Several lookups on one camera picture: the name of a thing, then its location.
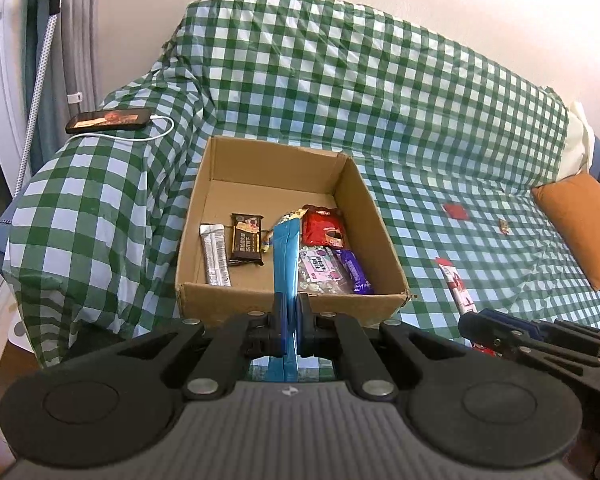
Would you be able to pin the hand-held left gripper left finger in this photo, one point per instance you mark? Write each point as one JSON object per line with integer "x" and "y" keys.
{"x": 279, "y": 327}

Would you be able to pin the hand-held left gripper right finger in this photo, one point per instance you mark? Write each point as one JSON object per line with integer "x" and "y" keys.
{"x": 305, "y": 327}

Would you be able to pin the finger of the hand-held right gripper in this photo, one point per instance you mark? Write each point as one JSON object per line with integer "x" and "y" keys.
{"x": 520, "y": 342}
{"x": 587, "y": 337}

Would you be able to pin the light blue snack bar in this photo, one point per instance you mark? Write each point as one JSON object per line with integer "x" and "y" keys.
{"x": 286, "y": 260}

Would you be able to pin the purple chocolate bar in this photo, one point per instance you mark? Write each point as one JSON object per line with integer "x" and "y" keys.
{"x": 355, "y": 272}

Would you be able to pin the red and white snack stick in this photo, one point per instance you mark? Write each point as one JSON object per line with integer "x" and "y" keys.
{"x": 457, "y": 285}

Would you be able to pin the dark brown chocolate bar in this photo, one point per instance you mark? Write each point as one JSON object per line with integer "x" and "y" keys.
{"x": 246, "y": 240}

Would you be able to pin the silver snack bar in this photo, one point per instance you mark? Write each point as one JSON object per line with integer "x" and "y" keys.
{"x": 215, "y": 255}

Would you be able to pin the large red snack packet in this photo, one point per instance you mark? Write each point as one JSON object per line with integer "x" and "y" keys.
{"x": 324, "y": 227}

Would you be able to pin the cardboard box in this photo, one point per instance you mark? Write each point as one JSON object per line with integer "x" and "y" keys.
{"x": 220, "y": 160}

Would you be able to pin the pink snack bag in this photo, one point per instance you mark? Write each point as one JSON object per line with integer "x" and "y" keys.
{"x": 320, "y": 270}

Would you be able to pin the yellow snack stick packet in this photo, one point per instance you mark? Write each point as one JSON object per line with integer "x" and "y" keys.
{"x": 282, "y": 220}

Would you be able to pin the small gold wrapped candy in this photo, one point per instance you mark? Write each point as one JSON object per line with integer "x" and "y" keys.
{"x": 504, "y": 227}

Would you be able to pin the orange cushion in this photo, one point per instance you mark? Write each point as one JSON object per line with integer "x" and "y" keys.
{"x": 580, "y": 220}

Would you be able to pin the small red packet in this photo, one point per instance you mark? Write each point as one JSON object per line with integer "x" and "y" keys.
{"x": 455, "y": 211}

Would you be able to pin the white pillow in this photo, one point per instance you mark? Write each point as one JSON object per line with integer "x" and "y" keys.
{"x": 577, "y": 140}

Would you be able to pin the green checked sofa cover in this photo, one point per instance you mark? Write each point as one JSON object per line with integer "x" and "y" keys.
{"x": 330, "y": 85}

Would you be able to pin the black smartphone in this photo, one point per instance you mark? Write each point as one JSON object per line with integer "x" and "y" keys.
{"x": 107, "y": 120}

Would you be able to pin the white curtain clip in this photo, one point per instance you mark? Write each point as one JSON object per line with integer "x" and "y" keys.
{"x": 75, "y": 97}

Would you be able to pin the grey curtain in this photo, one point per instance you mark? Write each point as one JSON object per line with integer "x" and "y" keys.
{"x": 80, "y": 35}

